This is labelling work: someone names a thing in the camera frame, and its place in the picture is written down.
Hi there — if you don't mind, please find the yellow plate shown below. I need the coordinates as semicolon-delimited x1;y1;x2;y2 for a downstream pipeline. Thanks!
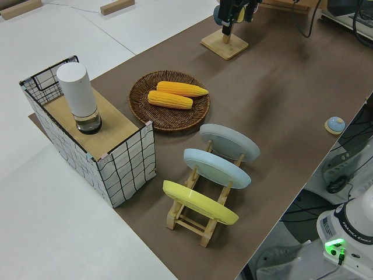
162;180;240;226

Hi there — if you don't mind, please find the wooden mug tree stand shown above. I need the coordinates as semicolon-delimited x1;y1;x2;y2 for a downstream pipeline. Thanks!
200;24;249;61

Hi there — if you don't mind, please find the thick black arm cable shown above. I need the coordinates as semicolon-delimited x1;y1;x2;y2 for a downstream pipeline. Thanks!
291;0;321;39

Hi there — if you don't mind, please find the brown table mat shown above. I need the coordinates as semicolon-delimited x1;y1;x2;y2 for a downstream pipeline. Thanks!
28;0;373;280

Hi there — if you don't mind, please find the wooden plate rack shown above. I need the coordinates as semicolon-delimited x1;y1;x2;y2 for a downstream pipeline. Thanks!
166;139;245;248

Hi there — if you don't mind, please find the light blue plate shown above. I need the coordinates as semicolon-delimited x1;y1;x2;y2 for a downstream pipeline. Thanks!
182;148;252;190

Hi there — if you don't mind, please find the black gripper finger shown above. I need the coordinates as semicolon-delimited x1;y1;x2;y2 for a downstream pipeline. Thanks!
245;0;259;23
218;0;237;29

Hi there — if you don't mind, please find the blue mug yellow inside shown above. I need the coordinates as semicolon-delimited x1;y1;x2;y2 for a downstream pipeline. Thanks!
213;4;247;27

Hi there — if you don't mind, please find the brown wicker basket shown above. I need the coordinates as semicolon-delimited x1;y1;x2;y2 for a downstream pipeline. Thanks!
128;69;211;134

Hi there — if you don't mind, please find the wire grid wooden shelf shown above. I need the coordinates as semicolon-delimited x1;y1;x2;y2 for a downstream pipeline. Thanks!
19;55;157;208

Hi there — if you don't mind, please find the light wooden block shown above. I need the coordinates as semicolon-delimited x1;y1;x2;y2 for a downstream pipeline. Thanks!
100;0;136;16
0;0;43;21

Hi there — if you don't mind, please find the yellow corn cob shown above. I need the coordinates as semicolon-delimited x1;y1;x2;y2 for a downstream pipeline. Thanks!
156;80;210;99
147;90;193;110

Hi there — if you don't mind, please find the grey plate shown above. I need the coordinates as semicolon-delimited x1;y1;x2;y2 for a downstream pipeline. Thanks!
199;123;261;163

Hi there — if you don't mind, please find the white cylinder bottle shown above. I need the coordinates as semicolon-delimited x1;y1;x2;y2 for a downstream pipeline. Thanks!
56;64;103;135

